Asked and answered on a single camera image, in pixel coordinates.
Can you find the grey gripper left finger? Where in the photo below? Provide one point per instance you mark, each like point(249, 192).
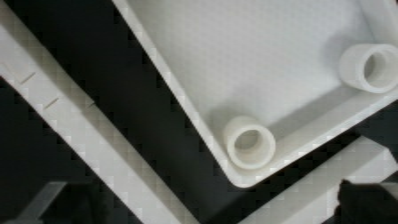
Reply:
point(38, 206)

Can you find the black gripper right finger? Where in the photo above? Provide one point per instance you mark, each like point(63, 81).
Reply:
point(368, 204)

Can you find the white desk top tray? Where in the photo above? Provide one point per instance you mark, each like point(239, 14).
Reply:
point(246, 53)

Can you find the white right fence bar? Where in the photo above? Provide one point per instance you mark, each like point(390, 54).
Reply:
point(303, 206)

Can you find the white fence bar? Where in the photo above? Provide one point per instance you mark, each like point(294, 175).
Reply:
point(65, 106)
point(303, 206)

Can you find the white front fence bar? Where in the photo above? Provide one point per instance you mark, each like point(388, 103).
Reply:
point(65, 106)

